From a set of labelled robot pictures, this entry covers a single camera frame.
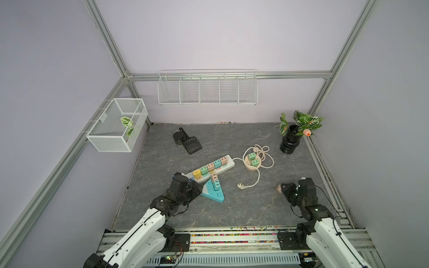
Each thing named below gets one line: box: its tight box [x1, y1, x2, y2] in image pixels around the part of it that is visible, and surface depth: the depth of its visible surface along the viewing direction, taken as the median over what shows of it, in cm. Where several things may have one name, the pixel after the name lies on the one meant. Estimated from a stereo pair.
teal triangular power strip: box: [201, 173, 226, 204], surface depth 87 cm
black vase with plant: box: [279, 110, 325, 155], surface depth 89 cm
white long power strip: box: [184, 154, 236, 184], surface depth 94 cm
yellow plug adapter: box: [192, 169, 202, 181], surface depth 91 cm
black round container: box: [173, 131, 185, 145], surface depth 111 cm
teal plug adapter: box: [212, 179, 221, 191], surface depth 86 cm
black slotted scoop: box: [179, 127, 203, 156], surface depth 108 cm
